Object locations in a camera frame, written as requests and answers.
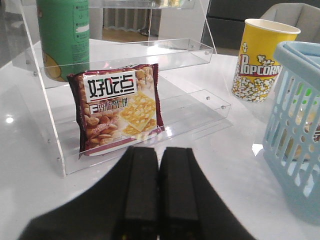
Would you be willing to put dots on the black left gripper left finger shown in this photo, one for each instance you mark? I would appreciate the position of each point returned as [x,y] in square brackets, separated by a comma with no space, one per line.
[141,207]

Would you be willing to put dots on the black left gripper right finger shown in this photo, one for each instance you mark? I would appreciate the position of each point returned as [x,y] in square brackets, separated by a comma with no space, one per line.
[178,214]

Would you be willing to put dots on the light blue plastic basket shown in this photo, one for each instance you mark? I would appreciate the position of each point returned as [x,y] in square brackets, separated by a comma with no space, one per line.
[297,87]

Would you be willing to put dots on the maroon biscuit packet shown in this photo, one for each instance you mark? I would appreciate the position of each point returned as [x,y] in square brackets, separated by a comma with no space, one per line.
[116,107]

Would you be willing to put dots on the left clear acrylic shelf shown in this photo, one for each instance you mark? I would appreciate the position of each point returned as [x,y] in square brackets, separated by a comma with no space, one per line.
[53,107]

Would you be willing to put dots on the yellow popcorn paper cup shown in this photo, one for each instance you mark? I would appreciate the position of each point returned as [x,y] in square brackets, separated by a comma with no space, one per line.
[256,69]

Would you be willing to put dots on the green chip canister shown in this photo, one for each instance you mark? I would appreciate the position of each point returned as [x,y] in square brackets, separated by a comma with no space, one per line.
[64,29]

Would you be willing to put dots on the grey chair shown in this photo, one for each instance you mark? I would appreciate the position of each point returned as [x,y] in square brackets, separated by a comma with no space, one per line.
[300,15]

